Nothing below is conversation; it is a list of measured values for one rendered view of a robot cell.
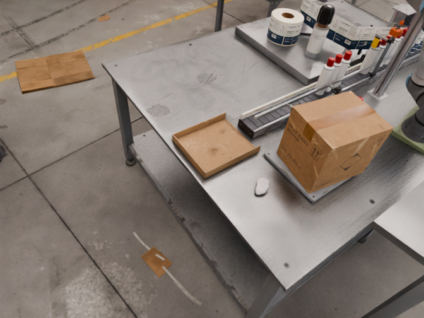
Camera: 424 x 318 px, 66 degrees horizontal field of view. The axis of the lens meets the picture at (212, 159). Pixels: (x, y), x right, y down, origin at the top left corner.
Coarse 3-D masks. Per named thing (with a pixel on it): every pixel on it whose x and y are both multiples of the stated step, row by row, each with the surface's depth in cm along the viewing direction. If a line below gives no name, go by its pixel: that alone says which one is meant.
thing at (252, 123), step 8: (408, 56) 207; (352, 72) 189; (376, 72) 191; (344, 80) 182; (352, 80) 183; (360, 80) 184; (312, 88) 175; (296, 96) 169; (312, 96) 170; (320, 96) 171; (272, 112) 158; (280, 112) 159; (288, 112) 159; (248, 120) 153; (256, 120) 154; (264, 120) 154; (272, 120) 155; (256, 128) 150
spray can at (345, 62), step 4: (348, 52) 162; (344, 56) 164; (348, 56) 162; (344, 60) 164; (348, 60) 164; (344, 64) 165; (348, 64) 165; (340, 68) 167; (344, 68) 166; (340, 72) 168; (344, 72) 168; (336, 76) 171; (340, 76) 170; (336, 84) 174
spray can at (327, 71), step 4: (328, 60) 157; (332, 60) 156; (324, 64) 161; (328, 64) 158; (332, 64) 158; (324, 68) 160; (328, 68) 159; (332, 68) 159; (324, 72) 161; (328, 72) 160; (332, 72) 160; (320, 76) 164; (324, 76) 162; (328, 76) 162; (320, 80) 165; (324, 80) 163; (328, 80) 164; (320, 84) 166; (324, 84) 165; (324, 88) 167; (316, 92) 170; (320, 92) 169
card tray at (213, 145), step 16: (192, 128) 150; (208, 128) 154; (224, 128) 155; (176, 144) 145; (192, 144) 146; (208, 144) 147; (224, 144) 148; (240, 144) 148; (192, 160) 137; (208, 160) 141; (224, 160) 141; (240, 160) 142; (208, 176) 135
